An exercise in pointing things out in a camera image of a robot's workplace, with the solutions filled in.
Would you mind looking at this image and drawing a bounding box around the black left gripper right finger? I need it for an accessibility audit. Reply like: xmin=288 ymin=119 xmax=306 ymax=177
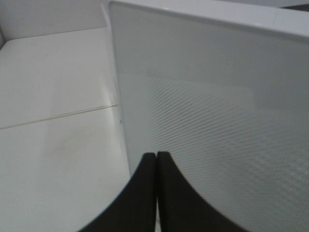
xmin=156 ymin=152 xmax=241 ymax=232

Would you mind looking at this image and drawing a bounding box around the white microwave door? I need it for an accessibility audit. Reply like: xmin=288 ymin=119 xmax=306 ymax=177
xmin=106 ymin=0 xmax=309 ymax=232

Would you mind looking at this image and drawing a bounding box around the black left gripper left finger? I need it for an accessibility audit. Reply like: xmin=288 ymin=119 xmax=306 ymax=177
xmin=81 ymin=153 xmax=156 ymax=232

